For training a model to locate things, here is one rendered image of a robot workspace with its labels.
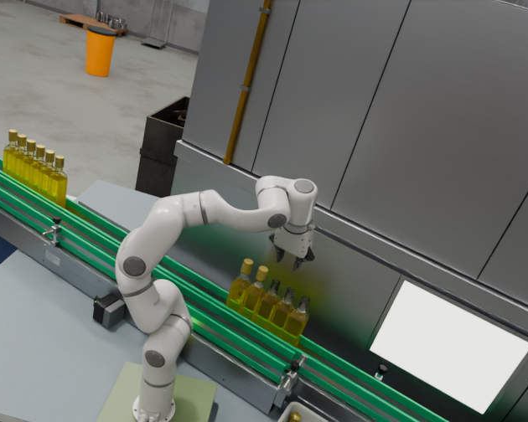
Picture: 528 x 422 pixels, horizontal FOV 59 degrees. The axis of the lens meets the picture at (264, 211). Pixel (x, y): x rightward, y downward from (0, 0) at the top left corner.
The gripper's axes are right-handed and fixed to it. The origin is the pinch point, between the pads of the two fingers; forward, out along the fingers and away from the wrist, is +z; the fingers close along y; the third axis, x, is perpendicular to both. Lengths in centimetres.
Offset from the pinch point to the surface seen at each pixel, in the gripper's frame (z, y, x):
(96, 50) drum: 233, 493, -357
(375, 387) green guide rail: 44, -38, -4
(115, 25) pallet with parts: 335, 705, -592
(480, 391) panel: 35, -67, -17
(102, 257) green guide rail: 38, 69, 11
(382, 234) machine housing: 5.0, -18.4, -31.2
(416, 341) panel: 30, -43, -19
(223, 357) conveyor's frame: 44.8, 10.2, 15.8
